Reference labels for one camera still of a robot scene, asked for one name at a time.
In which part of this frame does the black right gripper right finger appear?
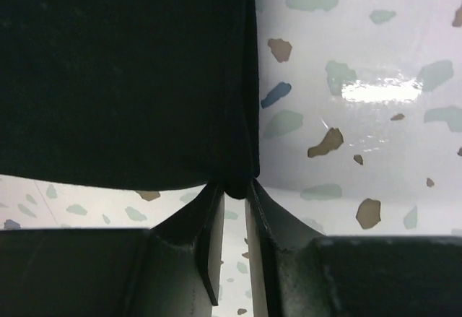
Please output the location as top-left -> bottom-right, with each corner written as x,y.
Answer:
245,181 -> 461,317

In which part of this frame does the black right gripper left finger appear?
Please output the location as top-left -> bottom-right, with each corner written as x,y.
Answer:
1,183 -> 225,316

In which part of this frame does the black t shirt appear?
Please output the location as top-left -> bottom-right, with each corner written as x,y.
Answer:
1,0 -> 259,199

